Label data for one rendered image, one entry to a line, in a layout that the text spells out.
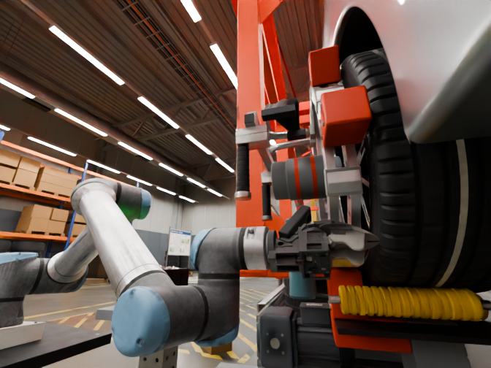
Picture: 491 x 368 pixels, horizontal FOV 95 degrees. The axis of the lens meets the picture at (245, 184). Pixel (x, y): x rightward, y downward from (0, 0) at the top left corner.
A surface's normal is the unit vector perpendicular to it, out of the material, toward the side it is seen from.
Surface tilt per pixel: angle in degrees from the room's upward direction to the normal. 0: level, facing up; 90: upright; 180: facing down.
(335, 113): 90
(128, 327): 90
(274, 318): 68
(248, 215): 90
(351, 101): 90
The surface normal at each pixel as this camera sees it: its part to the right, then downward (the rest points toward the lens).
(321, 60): -0.22, 0.29
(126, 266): -0.24, -0.75
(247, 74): -0.27, -0.31
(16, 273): 0.80, -0.27
